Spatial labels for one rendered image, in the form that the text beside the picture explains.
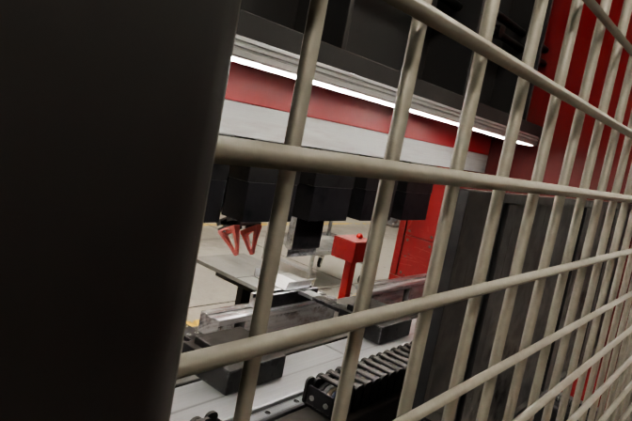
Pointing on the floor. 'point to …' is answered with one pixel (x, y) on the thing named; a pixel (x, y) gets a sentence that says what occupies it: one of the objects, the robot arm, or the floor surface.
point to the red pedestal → (342, 245)
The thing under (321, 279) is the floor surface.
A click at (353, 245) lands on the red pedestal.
